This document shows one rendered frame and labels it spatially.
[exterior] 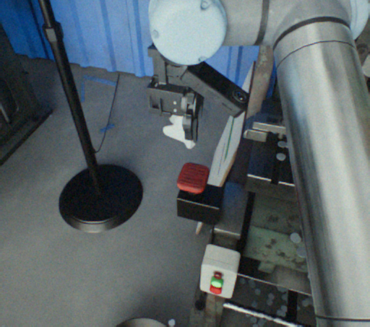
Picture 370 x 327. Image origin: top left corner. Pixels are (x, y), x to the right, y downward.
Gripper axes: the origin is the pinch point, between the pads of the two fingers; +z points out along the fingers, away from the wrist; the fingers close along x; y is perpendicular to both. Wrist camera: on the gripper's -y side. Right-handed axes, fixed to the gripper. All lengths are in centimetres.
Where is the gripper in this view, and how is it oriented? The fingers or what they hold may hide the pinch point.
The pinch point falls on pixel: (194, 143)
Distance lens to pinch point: 63.6
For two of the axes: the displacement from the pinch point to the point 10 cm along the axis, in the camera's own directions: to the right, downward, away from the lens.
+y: -9.6, -2.0, 2.0
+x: -2.8, 6.8, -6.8
